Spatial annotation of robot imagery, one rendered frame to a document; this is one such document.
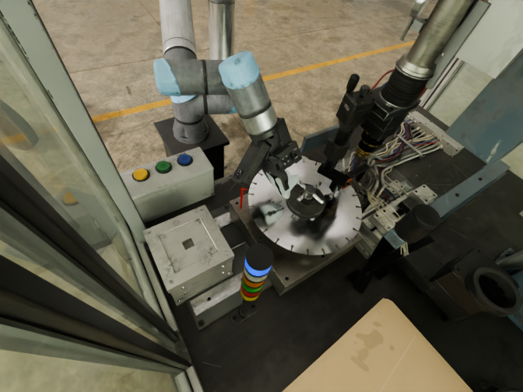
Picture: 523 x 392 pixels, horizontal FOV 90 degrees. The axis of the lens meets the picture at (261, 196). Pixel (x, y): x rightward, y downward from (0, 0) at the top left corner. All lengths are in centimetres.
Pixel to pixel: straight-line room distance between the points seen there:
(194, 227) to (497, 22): 73
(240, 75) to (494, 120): 48
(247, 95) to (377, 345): 74
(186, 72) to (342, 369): 82
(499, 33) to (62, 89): 68
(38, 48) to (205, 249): 50
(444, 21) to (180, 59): 49
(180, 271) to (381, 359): 59
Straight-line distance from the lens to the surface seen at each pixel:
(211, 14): 98
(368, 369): 88
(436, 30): 61
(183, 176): 85
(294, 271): 76
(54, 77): 49
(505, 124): 65
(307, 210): 73
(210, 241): 72
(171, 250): 72
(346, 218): 77
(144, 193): 84
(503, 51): 62
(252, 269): 42
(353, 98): 60
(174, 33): 70
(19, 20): 46
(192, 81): 64
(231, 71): 54
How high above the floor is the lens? 155
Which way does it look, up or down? 54 degrees down
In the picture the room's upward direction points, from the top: 11 degrees clockwise
